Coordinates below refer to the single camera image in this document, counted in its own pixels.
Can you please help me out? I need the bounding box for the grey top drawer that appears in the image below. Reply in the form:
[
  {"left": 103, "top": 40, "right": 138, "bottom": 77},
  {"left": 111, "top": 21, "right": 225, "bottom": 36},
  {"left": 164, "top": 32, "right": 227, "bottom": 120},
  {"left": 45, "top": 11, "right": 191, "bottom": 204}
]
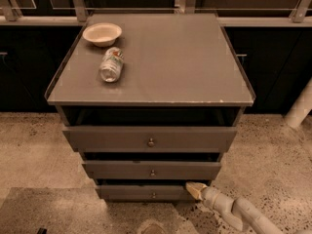
[{"left": 63, "top": 126, "right": 237, "bottom": 153}]

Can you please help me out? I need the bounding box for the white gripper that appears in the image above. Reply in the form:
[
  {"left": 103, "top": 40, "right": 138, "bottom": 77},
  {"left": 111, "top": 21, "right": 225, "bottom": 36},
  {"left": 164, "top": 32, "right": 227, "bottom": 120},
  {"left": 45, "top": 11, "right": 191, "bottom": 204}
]
[{"left": 186, "top": 181, "right": 234, "bottom": 213}]

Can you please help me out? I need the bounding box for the grey middle drawer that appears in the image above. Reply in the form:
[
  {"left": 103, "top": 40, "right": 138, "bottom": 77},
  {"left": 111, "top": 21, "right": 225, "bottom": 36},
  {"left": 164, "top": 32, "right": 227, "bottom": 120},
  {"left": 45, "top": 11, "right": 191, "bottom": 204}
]
[{"left": 83, "top": 161, "right": 221, "bottom": 180}]

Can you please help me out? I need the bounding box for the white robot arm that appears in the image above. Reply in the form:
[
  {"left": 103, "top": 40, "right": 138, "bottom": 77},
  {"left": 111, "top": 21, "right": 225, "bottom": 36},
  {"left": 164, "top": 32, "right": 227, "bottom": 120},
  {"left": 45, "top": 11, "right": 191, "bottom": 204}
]
[{"left": 186, "top": 181, "right": 284, "bottom": 234}]

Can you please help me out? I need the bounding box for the metal railing frame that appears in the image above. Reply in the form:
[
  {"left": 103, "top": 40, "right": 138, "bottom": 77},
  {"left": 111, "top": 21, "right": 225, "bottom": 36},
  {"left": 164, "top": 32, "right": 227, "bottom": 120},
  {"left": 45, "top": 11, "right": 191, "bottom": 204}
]
[{"left": 0, "top": 0, "right": 312, "bottom": 27}]

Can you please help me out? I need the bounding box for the grey drawer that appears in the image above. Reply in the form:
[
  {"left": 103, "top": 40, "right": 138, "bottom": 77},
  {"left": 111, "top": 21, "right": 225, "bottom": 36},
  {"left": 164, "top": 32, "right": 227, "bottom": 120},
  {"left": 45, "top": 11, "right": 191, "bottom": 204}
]
[
  {"left": 83, "top": 161, "right": 221, "bottom": 180},
  {"left": 63, "top": 126, "right": 237, "bottom": 153},
  {"left": 96, "top": 179, "right": 194, "bottom": 202}
]

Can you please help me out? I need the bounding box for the white cylindrical post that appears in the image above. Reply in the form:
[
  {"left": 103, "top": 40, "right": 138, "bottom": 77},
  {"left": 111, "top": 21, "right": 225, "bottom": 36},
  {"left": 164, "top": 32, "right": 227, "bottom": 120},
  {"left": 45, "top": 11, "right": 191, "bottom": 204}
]
[{"left": 285, "top": 78, "right": 312, "bottom": 128}]

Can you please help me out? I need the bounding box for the clear plastic bottle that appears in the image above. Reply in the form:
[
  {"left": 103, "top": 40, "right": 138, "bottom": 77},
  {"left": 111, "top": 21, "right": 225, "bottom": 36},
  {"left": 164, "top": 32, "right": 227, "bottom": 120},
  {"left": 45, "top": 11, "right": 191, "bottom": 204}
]
[{"left": 99, "top": 47, "right": 124, "bottom": 83}]

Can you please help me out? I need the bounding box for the white paper bowl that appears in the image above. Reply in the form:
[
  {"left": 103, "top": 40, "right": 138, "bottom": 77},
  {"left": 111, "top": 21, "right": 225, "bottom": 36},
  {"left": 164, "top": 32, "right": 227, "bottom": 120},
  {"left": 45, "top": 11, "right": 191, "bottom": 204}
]
[{"left": 83, "top": 23, "right": 122, "bottom": 47}]

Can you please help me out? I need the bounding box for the grey bottom drawer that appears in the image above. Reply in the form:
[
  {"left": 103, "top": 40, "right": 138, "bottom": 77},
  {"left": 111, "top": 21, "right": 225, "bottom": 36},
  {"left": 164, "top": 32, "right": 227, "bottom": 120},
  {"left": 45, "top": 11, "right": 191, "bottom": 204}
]
[{"left": 96, "top": 179, "right": 194, "bottom": 202}]

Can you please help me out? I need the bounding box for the grey drawer cabinet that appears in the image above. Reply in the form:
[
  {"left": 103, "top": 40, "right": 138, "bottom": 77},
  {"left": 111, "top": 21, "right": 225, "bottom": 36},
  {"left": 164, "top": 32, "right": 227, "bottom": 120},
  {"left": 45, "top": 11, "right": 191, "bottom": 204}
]
[{"left": 44, "top": 13, "right": 256, "bottom": 193}]

